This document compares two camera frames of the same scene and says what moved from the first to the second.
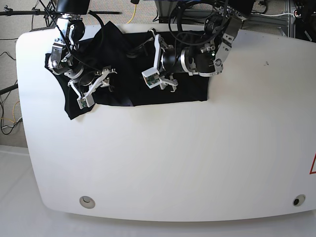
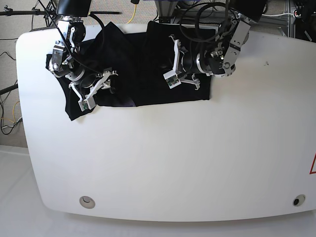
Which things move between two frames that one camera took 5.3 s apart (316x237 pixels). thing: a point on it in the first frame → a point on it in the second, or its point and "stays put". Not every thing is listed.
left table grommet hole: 87,202 stays put
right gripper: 167,60 → 184,76
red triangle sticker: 311,172 stays put
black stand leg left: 5,91 stays put
